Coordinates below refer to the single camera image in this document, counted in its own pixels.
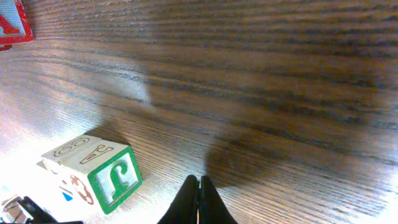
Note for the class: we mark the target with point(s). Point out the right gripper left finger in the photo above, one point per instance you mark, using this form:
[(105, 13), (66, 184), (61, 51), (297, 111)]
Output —
[(184, 208)]

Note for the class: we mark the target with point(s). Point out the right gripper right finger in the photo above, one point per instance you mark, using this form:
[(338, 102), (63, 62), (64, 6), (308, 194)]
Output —
[(211, 208)]

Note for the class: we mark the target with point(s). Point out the red Y wooden block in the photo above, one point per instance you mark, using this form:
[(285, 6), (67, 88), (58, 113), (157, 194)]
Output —
[(15, 26)]

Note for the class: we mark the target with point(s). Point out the wooden block centre drawing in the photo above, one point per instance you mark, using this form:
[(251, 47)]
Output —
[(103, 174)]

